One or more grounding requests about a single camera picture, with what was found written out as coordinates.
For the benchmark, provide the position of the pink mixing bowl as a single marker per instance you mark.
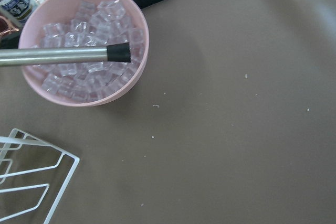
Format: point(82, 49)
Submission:
point(86, 23)

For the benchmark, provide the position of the labelled bottle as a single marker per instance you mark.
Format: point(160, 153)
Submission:
point(18, 11)

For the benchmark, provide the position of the metal handle black tip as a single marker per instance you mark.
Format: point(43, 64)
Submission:
point(47, 56)

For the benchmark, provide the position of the white wire rack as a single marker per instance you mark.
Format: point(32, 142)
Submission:
point(34, 177)

